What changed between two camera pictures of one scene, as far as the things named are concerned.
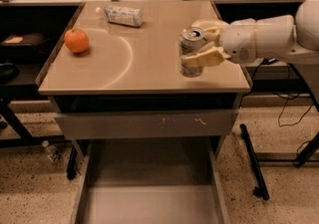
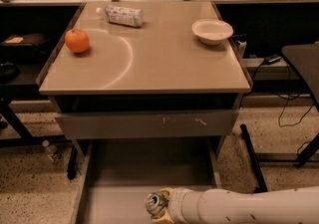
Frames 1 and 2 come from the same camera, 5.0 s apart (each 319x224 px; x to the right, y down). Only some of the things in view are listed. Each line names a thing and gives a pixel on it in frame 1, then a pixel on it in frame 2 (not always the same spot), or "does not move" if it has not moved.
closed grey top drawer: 174,123 does not move
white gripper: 238,41 -> 176,205
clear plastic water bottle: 122,16 does not move
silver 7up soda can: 191,41 -> 156,203
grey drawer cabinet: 149,134 does not move
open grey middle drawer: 150,181 does not move
